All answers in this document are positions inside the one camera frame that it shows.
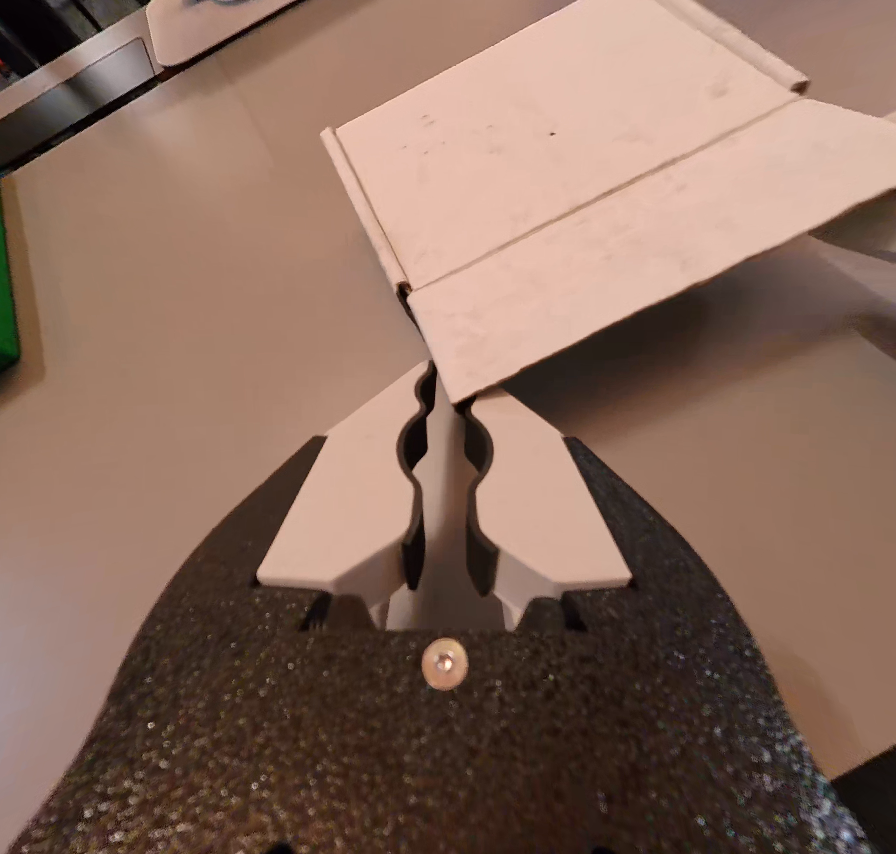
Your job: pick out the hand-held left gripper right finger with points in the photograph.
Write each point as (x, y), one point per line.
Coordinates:
(546, 518)

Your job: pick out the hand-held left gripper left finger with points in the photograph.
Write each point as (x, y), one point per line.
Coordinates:
(343, 511)

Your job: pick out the white cardboard mailer box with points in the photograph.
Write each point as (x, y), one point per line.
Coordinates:
(574, 189)

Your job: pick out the green plastic bin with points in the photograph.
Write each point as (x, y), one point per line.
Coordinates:
(7, 287)

